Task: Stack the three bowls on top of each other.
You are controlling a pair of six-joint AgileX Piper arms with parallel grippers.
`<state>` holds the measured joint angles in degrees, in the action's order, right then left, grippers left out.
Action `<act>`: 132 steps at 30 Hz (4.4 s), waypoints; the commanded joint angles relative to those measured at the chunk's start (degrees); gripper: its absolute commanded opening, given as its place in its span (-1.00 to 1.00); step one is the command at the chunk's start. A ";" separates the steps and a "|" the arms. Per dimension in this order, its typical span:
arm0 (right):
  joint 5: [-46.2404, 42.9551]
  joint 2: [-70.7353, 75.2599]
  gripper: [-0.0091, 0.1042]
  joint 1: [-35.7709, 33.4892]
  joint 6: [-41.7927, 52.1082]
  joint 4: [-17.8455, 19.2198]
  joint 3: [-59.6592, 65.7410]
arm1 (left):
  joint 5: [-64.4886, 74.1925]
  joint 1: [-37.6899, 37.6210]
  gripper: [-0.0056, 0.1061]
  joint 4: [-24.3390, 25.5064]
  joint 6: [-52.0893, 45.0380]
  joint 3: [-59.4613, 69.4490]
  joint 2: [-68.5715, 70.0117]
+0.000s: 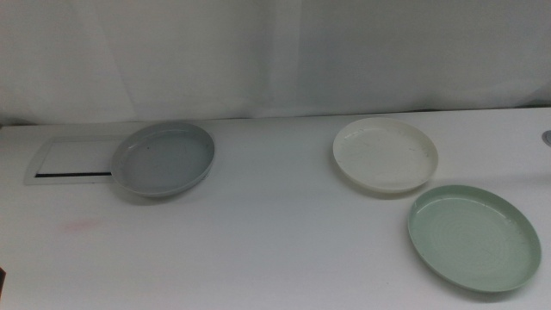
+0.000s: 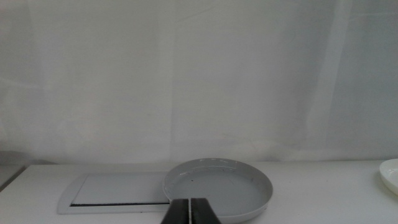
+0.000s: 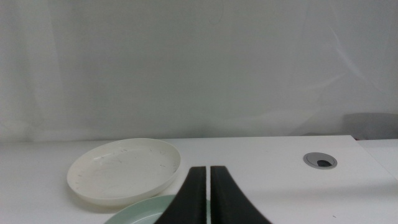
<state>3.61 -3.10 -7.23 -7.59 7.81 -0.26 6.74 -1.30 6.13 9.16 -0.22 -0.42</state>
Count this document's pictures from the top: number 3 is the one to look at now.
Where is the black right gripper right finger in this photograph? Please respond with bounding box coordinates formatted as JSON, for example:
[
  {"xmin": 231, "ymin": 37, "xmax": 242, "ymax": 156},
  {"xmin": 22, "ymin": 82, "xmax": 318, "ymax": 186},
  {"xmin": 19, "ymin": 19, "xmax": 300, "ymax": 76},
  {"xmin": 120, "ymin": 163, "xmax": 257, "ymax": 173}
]
[{"xmin": 210, "ymin": 166, "xmax": 273, "ymax": 224}]

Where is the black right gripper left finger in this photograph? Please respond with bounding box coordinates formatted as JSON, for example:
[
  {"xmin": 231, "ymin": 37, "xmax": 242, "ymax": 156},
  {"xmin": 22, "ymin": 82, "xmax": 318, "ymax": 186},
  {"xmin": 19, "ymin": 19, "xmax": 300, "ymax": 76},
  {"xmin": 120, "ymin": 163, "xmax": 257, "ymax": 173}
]
[{"xmin": 154, "ymin": 166, "xmax": 207, "ymax": 224}]

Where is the pale green shallow bowl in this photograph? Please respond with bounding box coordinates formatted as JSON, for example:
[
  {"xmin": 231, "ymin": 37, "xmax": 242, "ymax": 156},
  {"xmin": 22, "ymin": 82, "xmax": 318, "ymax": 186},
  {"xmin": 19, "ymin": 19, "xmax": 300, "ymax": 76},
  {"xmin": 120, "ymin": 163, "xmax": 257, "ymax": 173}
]
[{"xmin": 104, "ymin": 194, "xmax": 212, "ymax": 224}]

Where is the white shallow bowl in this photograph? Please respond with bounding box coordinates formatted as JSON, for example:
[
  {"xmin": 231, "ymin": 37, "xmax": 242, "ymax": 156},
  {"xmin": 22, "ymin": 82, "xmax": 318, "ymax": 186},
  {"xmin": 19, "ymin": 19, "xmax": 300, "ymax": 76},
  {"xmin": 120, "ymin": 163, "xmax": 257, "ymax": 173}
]
[{"xmin": 66, "ymin": 138, "xmax": 182, "ymax": 207}]

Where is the white fabric backdrop curtain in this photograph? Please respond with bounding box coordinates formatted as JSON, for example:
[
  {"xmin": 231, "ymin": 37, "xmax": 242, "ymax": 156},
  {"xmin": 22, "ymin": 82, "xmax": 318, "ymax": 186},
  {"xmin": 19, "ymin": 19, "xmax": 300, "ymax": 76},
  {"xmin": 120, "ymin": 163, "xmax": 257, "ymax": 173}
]
[{"xmin": 0, "ymin": 0, "xmax": 398, "ymax": 144}]

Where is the grey round cable grommet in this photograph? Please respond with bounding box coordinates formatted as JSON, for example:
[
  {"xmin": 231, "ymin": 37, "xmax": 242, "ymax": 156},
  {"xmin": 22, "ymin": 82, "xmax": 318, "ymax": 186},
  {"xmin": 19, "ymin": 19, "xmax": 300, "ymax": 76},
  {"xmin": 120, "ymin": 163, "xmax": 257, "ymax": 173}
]
[{"xmin": 303, "ymin": 152, "xmax": 338, "ymax": 170}]

